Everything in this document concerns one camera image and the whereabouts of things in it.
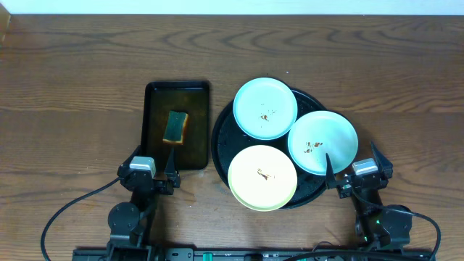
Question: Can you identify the light blue plate top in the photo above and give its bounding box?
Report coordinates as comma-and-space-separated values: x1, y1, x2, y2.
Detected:
233, 78, 298, 141

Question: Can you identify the yellow plate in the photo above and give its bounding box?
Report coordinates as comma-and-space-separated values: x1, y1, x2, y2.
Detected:
228, 145, 297, 212

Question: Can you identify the light blue plate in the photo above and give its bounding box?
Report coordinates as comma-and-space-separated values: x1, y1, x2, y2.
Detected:
287, 110, 359, 176
233, 78, 298, 141

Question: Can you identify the green and yellow sponge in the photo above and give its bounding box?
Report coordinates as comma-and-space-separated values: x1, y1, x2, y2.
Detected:
162, 111, 189, 145

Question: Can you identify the black rectangular tray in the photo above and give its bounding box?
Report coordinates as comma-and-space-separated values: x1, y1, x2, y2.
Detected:
140, 80, 210, 171

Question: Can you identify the round black tray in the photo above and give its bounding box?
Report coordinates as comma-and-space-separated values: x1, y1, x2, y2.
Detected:
211, 102, 326, 209

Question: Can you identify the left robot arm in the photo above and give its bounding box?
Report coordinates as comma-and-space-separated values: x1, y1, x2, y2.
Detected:
107, 148, 181, 260

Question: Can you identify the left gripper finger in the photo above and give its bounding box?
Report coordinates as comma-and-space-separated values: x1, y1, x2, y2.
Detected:
123, 145, 141, 167
165, 148, 177, 175

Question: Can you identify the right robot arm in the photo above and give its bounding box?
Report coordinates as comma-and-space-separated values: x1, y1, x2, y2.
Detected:
326, 144, 412, 252

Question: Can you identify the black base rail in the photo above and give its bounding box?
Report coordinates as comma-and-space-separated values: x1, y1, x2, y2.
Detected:
71, 246, 436, 261

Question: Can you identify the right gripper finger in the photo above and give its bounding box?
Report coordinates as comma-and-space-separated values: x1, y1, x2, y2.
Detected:
326, 153, 336, 189
370, 141, 392, 170

